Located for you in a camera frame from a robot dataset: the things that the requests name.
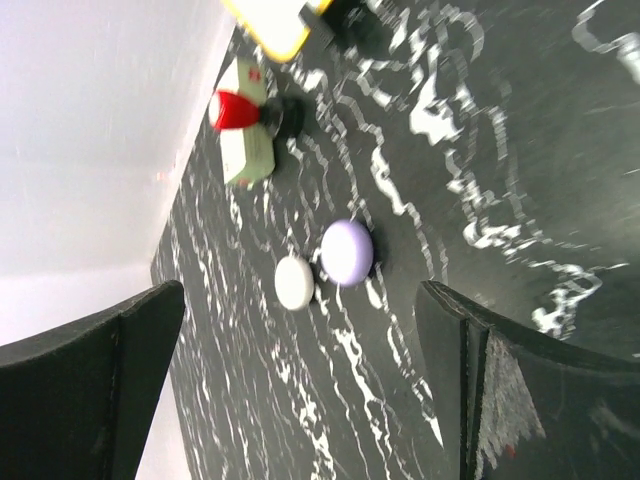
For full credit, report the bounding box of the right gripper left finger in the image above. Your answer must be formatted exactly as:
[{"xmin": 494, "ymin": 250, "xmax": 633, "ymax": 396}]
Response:
[{"xmin": 1, "ymin": 280, "xmax": 185, "ymax": 479}]

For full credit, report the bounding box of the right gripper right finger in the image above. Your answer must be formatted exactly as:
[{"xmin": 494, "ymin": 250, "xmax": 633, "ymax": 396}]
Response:
[{"xmin": 414, "ymin": 281, "xmax": 639, "ymax": 479}]

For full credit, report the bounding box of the purple round earbud case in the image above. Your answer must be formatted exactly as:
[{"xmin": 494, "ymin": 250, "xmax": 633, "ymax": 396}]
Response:
[{"xmin": 320, "ymin": 219, "xmax": 374, "ymax": 287}]

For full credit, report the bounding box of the white earbud charging case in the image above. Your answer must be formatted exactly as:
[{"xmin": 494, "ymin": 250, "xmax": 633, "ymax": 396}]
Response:
[{"xmin": 274, "ymin": 256, "xmax": 314, "ymax": 311}]

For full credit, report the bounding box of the white cardboard box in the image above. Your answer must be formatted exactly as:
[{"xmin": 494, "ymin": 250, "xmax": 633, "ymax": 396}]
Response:
[{"xmin": 216, "ymin": 57, "xmax": 275, "ymax": 187}]

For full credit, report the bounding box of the red emergency stop button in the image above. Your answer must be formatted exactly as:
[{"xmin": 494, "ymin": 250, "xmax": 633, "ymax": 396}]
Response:
[{"xmin": 208, "ymin": 89, "xmax": 306, "ymax": 139}]

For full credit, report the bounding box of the white whiteboard yellow frame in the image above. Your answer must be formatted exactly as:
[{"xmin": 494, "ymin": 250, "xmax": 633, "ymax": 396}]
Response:
[{"xmin": 223, "ymin": 0, "xmax": 332, "ymax": 63}]

